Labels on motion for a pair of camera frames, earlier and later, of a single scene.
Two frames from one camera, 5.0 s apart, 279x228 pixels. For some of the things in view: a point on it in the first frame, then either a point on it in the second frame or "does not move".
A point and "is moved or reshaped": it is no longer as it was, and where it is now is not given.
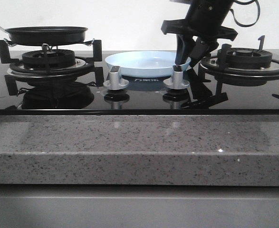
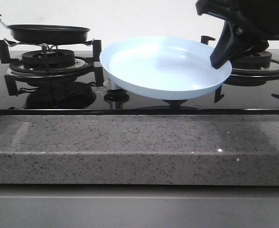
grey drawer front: (28, 205) does not move
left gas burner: (58, 59) does not move
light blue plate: (145, 63) is moved or reshaped
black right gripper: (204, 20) -> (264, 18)
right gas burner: (247, 58) does not move
